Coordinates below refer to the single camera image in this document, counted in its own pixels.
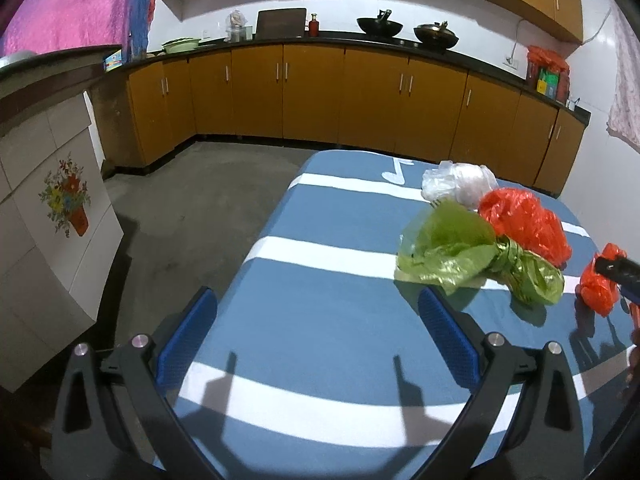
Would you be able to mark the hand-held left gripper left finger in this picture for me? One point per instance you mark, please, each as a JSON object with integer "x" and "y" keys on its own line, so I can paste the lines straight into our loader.
{"x": 185, "y": 340}

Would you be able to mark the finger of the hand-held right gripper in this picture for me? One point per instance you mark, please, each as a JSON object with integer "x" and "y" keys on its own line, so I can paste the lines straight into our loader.
{"x": 620, "y": 270}

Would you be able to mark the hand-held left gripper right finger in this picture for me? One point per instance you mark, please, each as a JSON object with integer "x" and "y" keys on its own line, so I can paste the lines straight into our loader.
{"x": 450, "y": 340}

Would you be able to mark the small red plastic bag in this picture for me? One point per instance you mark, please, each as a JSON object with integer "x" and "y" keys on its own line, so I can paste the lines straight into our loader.
{"x": 597, "y": 290}

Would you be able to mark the olive green plastic bag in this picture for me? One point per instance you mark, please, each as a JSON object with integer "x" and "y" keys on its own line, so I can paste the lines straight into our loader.
{"x": 450, "y": 245}

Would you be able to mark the large red plastic bag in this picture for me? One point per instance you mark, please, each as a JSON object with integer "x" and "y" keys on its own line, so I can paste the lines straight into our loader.
{"x": 525, "y": 225}

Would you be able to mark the clear plastic bag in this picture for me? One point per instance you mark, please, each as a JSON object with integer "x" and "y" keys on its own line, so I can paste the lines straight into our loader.
{"x": 460, "y": 182}

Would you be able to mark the blue striped tablecloth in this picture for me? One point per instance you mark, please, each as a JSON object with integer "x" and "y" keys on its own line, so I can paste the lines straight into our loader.
{"x": 325, "y": 300}

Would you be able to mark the pink floral hanging cloth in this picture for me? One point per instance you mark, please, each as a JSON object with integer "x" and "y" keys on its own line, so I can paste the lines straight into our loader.
{"x": 627, "y": 100}

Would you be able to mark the white cup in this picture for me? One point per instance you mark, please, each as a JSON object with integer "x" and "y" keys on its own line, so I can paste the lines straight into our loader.
{"x": 571, "y": 105}

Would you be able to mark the green box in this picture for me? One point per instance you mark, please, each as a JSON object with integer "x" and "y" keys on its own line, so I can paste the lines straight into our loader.
{"x": 549, "y": 85}

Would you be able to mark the red bag with containers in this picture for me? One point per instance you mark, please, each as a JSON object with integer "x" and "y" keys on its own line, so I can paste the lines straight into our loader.
{"x": 547, "y": 57}

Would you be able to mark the wooden lower cabinets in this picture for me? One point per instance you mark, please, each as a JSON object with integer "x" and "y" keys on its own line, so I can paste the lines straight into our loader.
{"x": 315, "y": 95}

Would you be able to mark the colourful small box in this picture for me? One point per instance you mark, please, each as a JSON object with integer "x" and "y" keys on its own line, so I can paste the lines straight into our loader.
{"x": 112, "y": 61}

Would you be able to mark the green basin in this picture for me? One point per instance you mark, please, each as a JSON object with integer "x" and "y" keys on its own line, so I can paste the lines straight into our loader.
{"x": 180, "y": 46}

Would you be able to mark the black pan with lid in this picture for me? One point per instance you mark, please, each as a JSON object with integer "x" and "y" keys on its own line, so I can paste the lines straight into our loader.
{"x": 435, "y": 35}

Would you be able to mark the glass jar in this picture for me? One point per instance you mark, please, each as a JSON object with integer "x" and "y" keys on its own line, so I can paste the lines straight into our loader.
{"x": 234, "y": 30}

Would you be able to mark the black kitchen countertop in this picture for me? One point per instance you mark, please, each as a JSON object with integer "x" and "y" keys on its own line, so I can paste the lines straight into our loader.
{"x": 340, "y": 41}

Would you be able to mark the black wok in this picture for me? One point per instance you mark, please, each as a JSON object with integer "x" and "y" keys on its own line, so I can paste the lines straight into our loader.
{"x": 380, "y": 26}

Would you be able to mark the dark cutting board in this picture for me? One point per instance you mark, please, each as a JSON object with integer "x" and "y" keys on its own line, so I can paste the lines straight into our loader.
{"x": 280, "y": 24}

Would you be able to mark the blue hanging cloth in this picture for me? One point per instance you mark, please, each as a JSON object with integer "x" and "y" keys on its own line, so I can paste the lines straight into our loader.
{"x": 142, "y": 10}

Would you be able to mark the red bottle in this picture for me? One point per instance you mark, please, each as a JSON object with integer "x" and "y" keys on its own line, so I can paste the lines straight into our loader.
{"x": 314, "y": 27}

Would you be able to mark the white wall socket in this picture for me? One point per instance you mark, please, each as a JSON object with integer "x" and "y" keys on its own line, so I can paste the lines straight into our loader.
{"x": 511, "y": 61}

